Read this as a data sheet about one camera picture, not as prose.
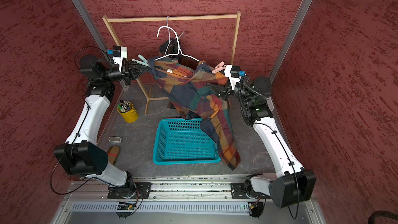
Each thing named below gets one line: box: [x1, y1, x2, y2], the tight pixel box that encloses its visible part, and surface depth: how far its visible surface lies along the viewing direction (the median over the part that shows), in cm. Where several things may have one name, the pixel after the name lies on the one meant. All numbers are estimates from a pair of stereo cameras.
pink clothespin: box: [211, 61, 226, 74], surface depth 56 cm
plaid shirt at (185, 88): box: [147, 60, 241, 170], surface depth 67 cm
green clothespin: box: [131, 53, 149, 67], surface depth 59 cm
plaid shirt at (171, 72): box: [153, 38, 189, 118], surface depth 62 cm
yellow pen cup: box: [116, 99, 139, 123], surface depth 95 cm
